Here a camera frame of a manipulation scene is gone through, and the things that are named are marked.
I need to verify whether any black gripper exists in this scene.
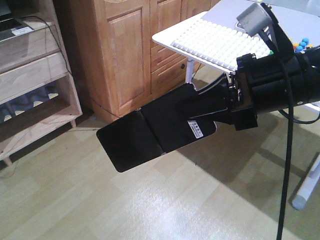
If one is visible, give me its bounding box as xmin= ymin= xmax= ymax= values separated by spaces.
xmin=176 ymin=54 xmax=304 ymax=131

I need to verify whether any black foldable smartphone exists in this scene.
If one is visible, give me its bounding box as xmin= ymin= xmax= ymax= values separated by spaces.
xmin=96 ymin=83 xmax=217 ymax=173

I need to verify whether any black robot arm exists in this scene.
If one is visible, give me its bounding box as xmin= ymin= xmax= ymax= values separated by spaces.
xmin=176 ymin=46 xmax=320 ymax=131

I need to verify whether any white studded tray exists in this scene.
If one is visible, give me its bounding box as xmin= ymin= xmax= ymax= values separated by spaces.
xmin=171 ymin=19 xmax=271 ymax=71

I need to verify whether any white folding table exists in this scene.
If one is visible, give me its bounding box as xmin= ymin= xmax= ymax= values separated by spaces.
xmin=151 ymin=0 xmax=320 ymax=211

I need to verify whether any wooden cabinet with doors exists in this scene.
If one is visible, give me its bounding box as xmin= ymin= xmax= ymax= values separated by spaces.
xmin=53 ymin=0 xmax=222 ymax=123

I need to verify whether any light wooden shelf unit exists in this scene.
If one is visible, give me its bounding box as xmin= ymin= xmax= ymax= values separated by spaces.
xmin=0 ymin=0 xmax=82 ymax=165

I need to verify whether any silver laptop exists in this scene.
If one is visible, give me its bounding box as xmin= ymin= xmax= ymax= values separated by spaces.
xmin=0 ymin=0 xmax=34 ymax=42

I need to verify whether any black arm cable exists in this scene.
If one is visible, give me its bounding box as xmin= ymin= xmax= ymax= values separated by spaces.
xmin=259 ymin=3 xmax=320 ymax=240

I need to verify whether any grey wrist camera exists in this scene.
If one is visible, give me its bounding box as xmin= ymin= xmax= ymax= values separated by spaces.
xmin=236 ymin=2 xmax=272 ymax=37

